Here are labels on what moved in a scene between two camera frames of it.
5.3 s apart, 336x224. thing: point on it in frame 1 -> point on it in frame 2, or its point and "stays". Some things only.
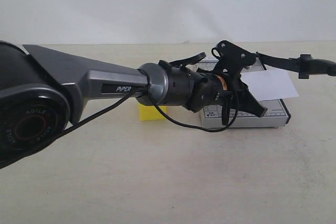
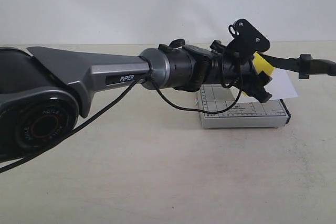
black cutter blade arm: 303,65 stays
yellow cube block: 150,113 -> 261,64
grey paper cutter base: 276,115 stays
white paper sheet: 270,84 stays
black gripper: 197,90 -> 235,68
